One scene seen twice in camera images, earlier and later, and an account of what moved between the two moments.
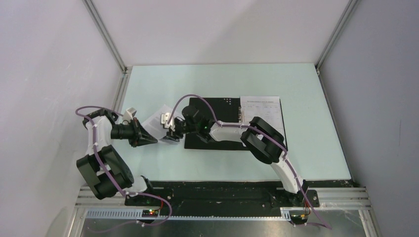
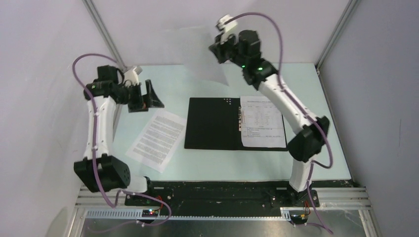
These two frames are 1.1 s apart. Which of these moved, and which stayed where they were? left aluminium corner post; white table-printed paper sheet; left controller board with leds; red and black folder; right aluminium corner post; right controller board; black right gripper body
Moved: black right gripper body
Stayed: left controller board with leds; white table-printed paper sheet; right controller board; red and black folder; right aluminium corner post; left aluminium corner post
